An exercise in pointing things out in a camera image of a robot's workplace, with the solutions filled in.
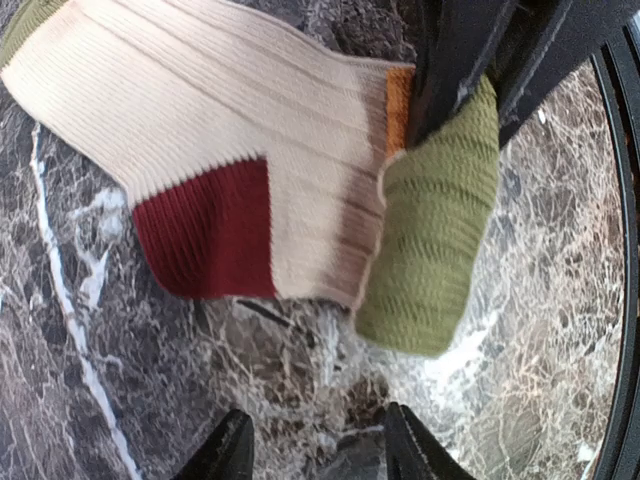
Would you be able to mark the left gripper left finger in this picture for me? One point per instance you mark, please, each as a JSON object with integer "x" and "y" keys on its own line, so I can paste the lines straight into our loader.
{"x": 226, "y": 454}

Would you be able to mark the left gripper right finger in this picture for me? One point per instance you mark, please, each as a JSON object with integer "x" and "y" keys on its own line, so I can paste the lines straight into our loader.
{"x": 412, "y": 452}

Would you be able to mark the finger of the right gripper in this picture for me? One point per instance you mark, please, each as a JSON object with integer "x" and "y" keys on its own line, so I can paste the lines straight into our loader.
{"x": 457, "y": 41}
{"x": 543, "y": 45}

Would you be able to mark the striped brown beige sock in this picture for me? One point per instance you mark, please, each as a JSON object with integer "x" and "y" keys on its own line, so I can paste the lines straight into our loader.
{"x": 259, "y": 163}

